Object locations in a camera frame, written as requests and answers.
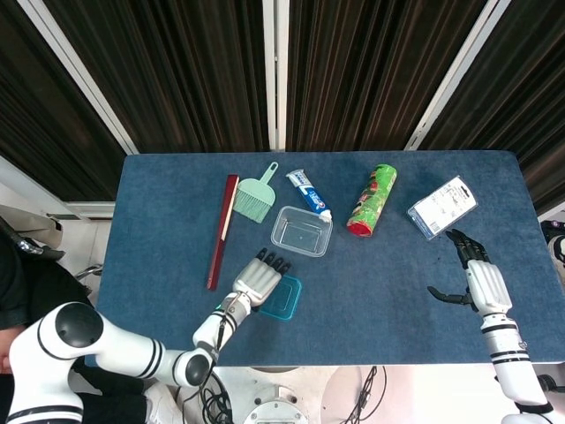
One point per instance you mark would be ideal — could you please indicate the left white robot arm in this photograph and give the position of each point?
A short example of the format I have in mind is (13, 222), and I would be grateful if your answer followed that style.
(123, 349)

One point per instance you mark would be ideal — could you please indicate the blue white toothpaste tube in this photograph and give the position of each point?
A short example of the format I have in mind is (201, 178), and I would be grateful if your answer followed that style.
(309, 194)

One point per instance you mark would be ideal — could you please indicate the black white device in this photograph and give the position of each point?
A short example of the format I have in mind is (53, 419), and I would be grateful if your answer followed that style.
(557, 240)

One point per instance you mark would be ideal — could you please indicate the transparent plastic container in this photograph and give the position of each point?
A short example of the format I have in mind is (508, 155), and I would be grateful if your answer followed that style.
(300, 234)

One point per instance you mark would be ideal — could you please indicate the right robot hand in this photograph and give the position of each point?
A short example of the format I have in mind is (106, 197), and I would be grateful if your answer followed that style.
(487, 287)

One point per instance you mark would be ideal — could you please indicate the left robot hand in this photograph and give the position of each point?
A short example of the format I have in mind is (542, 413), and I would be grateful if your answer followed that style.
(258, 280)

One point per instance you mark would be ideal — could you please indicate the mint green small brush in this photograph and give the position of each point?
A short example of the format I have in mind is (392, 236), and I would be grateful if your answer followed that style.
(256, 199)

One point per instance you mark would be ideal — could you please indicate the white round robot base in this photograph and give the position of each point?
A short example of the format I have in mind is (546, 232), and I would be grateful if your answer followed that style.
(276, 408)

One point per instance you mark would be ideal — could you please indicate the bystander bare hand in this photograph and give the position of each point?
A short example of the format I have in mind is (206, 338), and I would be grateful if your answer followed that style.
(3, 353)

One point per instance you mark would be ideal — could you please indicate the person in black clothes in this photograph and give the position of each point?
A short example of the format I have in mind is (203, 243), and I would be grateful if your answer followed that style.
(26, 282)

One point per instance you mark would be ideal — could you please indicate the white window post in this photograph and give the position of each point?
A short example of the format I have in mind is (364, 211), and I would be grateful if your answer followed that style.
(276, 75)
(79, 75)
(454, 79)

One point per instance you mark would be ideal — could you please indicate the green chip can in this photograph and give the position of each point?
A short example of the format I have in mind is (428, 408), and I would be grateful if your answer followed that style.
(371, 203)

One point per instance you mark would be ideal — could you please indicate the teal plastic lid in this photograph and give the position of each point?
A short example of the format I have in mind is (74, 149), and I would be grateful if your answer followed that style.
(287, 300)

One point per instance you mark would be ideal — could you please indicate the dark red folded fan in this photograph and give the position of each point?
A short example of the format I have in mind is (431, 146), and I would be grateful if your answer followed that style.
(223, 229)

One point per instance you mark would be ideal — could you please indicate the clear blister pack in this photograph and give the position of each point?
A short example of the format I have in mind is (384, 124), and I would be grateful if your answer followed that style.
(443, 206)

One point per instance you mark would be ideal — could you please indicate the chrome chair tube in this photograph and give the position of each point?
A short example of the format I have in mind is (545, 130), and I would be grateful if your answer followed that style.
(88, 270)

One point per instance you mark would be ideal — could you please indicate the chrome black chair armrest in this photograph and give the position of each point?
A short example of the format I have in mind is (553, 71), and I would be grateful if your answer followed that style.
(39, 252)

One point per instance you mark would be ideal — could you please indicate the white shoe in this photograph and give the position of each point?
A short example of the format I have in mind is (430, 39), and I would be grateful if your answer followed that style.
(161, 404)

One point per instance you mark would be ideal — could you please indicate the blue felt table mat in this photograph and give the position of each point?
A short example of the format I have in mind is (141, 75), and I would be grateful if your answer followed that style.
(353, 287)

